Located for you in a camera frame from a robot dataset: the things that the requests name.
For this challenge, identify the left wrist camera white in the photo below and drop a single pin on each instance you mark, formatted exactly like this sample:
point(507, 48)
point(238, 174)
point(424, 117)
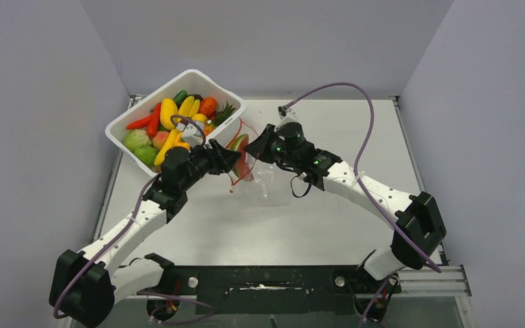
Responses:
point(192, 135)

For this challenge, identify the yellow lemon toy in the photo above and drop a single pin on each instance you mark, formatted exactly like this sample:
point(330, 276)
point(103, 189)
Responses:
point(200, 117)

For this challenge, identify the red chili pepper toy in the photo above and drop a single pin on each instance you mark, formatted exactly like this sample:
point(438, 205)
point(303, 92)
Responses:
point(153, 124)

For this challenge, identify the yellow banana toy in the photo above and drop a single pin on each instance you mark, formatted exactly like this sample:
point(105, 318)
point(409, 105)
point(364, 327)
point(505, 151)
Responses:
point(169, 142)

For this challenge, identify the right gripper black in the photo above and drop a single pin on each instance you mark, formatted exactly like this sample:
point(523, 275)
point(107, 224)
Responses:
point(259, 149)

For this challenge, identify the green cabbage toy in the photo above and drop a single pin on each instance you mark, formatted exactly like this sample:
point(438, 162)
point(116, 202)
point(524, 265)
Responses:
point(135, 139)
point(146, 154)

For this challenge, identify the green cabbage toy upper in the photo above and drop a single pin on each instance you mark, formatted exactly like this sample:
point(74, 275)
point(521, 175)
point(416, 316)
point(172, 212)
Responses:
point(135, 139)

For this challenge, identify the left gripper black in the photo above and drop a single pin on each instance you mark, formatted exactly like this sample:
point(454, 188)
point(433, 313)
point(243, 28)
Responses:
point(221, 159)

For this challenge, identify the orange carrot toy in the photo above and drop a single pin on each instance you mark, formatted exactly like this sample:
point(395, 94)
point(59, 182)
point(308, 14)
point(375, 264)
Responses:
point(139, 124)

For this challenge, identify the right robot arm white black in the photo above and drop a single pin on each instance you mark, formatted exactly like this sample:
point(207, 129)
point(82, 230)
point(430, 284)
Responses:
point(415, 220)

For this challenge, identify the pineapple toy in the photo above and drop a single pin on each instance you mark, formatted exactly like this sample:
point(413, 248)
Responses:
point(219, 118)

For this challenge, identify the clear zip bag red zipper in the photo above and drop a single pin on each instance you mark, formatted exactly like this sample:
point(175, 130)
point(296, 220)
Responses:
point(269, 187)

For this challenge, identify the yellow mango toy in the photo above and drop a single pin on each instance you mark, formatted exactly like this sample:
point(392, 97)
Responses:
point(168, 109)

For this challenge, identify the orange tomato toy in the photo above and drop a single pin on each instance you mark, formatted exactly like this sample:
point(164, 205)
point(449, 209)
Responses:
point(208, 107)

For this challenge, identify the peach toy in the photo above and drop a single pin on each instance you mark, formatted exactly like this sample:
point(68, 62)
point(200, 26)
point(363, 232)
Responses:
point(160, 139)

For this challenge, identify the green cabbage toy lower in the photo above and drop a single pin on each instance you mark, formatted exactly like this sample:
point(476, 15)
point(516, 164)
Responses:
point(146, 154)

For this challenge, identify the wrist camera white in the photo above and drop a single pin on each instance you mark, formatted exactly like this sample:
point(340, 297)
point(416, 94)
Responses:
point(287, 115)
point(192, 135)

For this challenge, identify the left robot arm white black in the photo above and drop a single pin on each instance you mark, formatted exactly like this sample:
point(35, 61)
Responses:
point(88, 283)

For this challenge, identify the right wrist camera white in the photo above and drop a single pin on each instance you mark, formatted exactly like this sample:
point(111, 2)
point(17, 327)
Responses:
point(287, 115)

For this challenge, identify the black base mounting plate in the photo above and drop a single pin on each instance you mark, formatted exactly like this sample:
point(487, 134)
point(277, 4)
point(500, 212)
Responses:
point(340, 290)

